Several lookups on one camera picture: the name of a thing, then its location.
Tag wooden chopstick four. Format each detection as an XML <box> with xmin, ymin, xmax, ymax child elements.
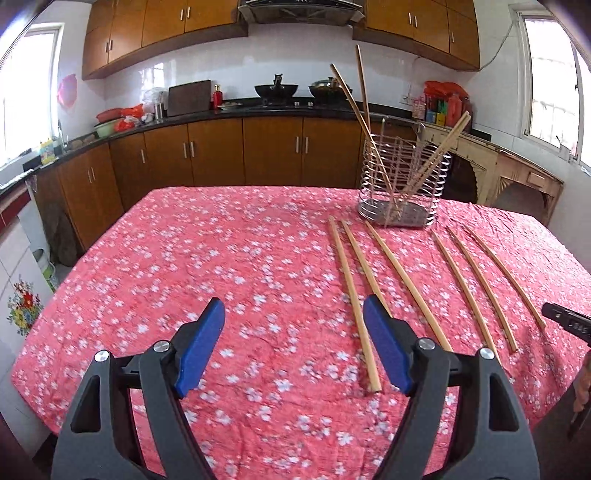
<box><xmin>365</xmin><ymin>221</ymin><xmax>453</xmax><ymax>352</ymax></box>

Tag wooden chopstick two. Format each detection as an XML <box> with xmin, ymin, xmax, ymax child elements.
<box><xmin>329</xmin><ymin>216</ymin><xmax>383</xmax><ymax>393</ymax></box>

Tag wooden chopstick seven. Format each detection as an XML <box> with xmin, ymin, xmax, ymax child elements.
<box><xmin>464</xmin><ymin>226</ymin><xmax>547</xmax><ymax>331</ymax></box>

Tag wooden chopstick six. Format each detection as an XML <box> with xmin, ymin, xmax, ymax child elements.
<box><xmin>447</xmin><ymin>227</ymin><xmax>518</xmax><ymax>354</ymax></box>

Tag wooden chopstick five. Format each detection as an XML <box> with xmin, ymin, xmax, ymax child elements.
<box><xmin>431</xmin><ymin>232</ymin><xmax>498</xmax><ymax>357</ymax></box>

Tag wooden chopstick three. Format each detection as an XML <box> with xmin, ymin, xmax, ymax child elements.
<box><xmin>341</xmin><ymin>220</ymin><xmax>391</xmax><ymax>314</ymax></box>

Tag wooden chopstick eight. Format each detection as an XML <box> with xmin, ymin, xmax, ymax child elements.
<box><xmin>329</xmin><ymin>63</ymin><xmax>394</xmax><ymax>201</ymax></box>

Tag wooden chopstick one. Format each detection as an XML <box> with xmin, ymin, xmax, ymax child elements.
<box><xmin>356</xmin><ymin>44</ymin><xmax>372</xmax><ymax>133</ymax></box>

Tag wooden chopstick nine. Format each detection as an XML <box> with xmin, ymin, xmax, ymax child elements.
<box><xmin>402</xmin><ymin>111</ymin><xmax>472</xmax><ymax>201</ymax></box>

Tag person's right hand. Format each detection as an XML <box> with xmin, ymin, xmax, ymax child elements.
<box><xmin>573</xmin><ymin>351</ymin><xmax>591</xmax><ymax>413</ymax></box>

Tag red floral tablecloth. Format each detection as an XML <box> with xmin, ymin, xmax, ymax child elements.
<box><xmin>11</xmin><ymin>187</ymin><xmax>590</xmax><ymax>479</ymax></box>

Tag cream wooden side table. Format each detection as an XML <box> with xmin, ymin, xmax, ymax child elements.
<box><xmin>449</xmin><ymin>134</ymin><xmax>564</xmax><ymax>226</ymax></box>

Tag lower wooden cabinets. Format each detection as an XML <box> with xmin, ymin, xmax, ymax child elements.
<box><xmin>34</xmin><ymin>116</ymin><xmax>363</xmax><ymax>265</ymax></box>

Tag wooden cabinets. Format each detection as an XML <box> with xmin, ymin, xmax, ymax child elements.
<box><xmin>34</xmin><ymin>116</ymin><xmax>363</xmax><ymax>265</ymax></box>
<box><xmin>81</xmin><ymin>0</ymin><xmax>481</xmax><ymax>80</ymax></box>

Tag yellow detergent bottle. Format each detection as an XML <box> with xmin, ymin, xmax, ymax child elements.
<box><xmin>39</xmin><ymin>139</ymin><xmax>56</xmax><ymax>165</ymax></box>

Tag red thermos pair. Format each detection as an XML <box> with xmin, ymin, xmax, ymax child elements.
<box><xmin>446</xmin><ymin>92</ymin><xmax>473</xmax><ymax>127</ymax></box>

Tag green and red basins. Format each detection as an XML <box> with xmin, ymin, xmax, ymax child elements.
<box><xmin>93</xmin><ymin>108</ymin><xmax>141</xmax><ymax>138</ymax></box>

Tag dark cutting board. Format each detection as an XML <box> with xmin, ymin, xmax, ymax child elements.
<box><xmin>167</xmin><ymin>80</ymin><xmax>212</xmax><ymax>117</ymax></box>

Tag red bottle on counter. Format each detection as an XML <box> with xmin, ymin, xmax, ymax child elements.
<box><xmin>212</xmin><ymin>84</ymin><xmax>223</xmax><ymax>110</ymax></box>

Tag lidded wok right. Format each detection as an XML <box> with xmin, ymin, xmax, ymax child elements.
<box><xmin>308</xmin><ymin>77</ymin><xmax>346</xmax><ymax>105</ymax></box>

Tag black wok left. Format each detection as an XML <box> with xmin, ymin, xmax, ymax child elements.
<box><xmin>254</xmin><ymin>74</ymin><xmax>298</xmax><ymax>105</ymax></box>

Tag upper wooden cabinets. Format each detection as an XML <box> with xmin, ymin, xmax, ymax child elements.
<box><xmin>81</xmin><ymin>0</ymin><xmax>481</xmax><ymax>80</ymax></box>

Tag steel range hood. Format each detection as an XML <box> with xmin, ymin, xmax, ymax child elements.
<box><xmin>238</xmin><ymin>0</ymin><xmax>365</xmax><ymax>26</ymax></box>

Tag wire utensil holder basket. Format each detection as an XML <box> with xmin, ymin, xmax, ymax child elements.
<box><xmin>358</xmin><ymin>117</ymin><xmax>451</xmax><ymax>229</ymax></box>

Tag right window frame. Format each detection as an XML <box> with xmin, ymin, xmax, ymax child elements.
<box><xmin>510</xmin><ymin>1</ymin><xmax>590</xmax><ymax>166</ymax></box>

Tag red plastic bag on wall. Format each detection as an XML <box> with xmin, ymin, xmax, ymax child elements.
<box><xmin>57</xmin><ymin>74</ymin><xmax>77</xmax><ymax>110</ymax></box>

